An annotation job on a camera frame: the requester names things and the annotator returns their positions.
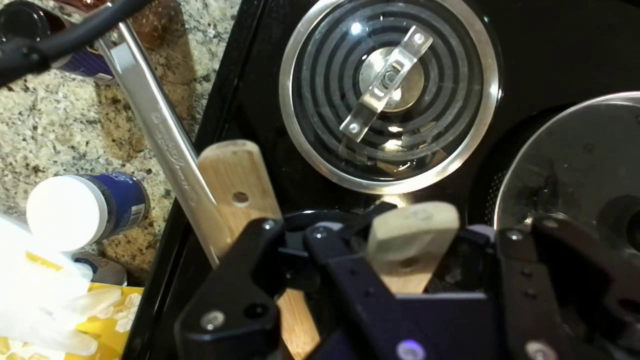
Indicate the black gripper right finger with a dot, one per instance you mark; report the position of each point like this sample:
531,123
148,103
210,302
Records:
566,295

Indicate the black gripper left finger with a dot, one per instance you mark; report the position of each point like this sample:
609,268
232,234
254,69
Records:
239,314

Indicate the wooden cooking stick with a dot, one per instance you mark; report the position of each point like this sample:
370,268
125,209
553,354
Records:
406,245

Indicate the blue bottle with white cap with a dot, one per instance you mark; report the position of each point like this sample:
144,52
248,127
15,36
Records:
70,212

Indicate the black frying pan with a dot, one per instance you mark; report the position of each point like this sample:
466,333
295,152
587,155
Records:
351,228

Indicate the white and yellow box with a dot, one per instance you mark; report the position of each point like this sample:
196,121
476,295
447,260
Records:
73,309

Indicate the black electric stove top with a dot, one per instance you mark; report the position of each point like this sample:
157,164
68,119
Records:
454,178

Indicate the coil burner with chrome ring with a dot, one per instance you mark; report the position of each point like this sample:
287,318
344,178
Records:
389,97

